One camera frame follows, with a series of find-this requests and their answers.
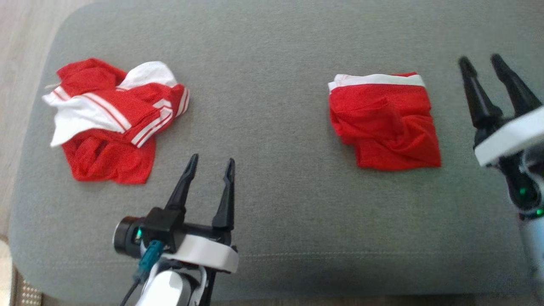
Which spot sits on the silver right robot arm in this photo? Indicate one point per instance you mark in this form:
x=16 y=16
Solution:
x=535 y=250

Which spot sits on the teal left camera connector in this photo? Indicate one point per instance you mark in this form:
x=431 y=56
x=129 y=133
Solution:
x=149 y=257

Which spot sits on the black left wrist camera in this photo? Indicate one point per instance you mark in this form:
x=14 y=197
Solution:
x=126 y=236

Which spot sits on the red shorts with white waistband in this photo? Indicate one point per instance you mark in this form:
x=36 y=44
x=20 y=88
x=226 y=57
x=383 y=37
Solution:
x=382 y=123

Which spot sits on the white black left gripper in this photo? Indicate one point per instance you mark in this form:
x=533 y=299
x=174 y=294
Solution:
x=204 y=250

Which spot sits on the red white striped jersey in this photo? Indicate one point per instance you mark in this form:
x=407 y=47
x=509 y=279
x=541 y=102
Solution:
x=110 y=123

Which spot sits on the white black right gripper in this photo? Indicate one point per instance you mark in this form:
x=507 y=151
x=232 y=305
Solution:
x=510 y=140

